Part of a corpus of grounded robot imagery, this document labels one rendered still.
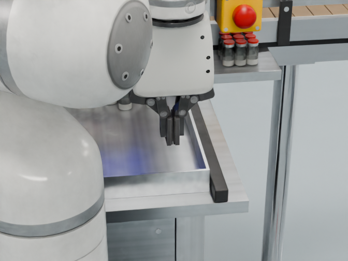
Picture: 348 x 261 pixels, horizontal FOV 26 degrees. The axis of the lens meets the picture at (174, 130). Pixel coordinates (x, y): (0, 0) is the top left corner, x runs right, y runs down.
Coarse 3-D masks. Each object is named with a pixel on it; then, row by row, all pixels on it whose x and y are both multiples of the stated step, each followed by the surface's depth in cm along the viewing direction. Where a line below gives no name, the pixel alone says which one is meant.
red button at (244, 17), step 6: (240, 6) 128; (246, 6) 128; (234, 12) 128; (240, 12) 127; (246, 12) 127; (252, 12) 127; (234, 18) 128; (240, 18) 127; (246, 18) 128; (252, 18) 128; (240, 24) 128; (246, 24) 128; (252, 24) 129
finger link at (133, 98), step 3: (132, 90) 92; (129, 93) 93; (132, 93) 92; (129, 96) 93; (132, 96) 93; (135, 96) 93; (138, 96) 93; (129, 99) 93; (132, 99) 93; (135, 99) 93; (138, 99) 93; (141, 99) 93; (144, 99) 93; (132, 102) 93; (135, 102) 93; (138, 102) 93; (141, 102) 93; (144, 102) 93
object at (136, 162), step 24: (168, 96) 128; (96, 120) 120; (120, 120) 120; (144, 120) 120; (192, 120) 113; (120, 144) 113; (144, 144) 113; (192, 144) 113; (120, 168) 108; (144, 168) 108; (168, 168) 108; (192, 168) 108; (120, 192) 101; (144, 192) 102; (168, 192) 102; (192, 192) 102
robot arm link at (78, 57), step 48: (0, 0) 57; (48, 0) 54; (96, 0) 55; (144, 0) 60; (0, 48) 58; (48, 48) 56; (96, 48) 56; (144, 48) 60; (48, 96) 59; (96, 96) 58
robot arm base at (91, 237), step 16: (96, 224) 70; (0, 240) 68; (16, 240) 67; (32, 240) 67; (48, 240) 67; (64, 240) 68; (80, 240) 69; (96, 240) 71; (0, 256) 69; (16, 256) 68; (32, 256) 68; (48, 256) 68; (64, 256) 69; (80, 256) 70; (96, 256) 72
